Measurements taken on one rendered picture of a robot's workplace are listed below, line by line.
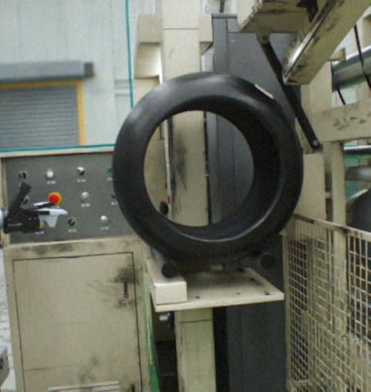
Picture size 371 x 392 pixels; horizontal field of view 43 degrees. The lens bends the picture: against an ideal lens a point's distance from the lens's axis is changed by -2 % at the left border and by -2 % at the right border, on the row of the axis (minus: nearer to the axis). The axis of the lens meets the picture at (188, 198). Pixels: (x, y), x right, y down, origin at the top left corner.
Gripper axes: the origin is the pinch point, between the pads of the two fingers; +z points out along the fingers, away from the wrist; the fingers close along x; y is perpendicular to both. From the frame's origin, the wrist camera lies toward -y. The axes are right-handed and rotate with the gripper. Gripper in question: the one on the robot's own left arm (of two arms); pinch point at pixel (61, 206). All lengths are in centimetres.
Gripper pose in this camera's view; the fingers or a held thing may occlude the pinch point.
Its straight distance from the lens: 167.5
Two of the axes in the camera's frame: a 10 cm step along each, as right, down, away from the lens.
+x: 5.1, 1.8, -8.4
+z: 8.6, -0.8, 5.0
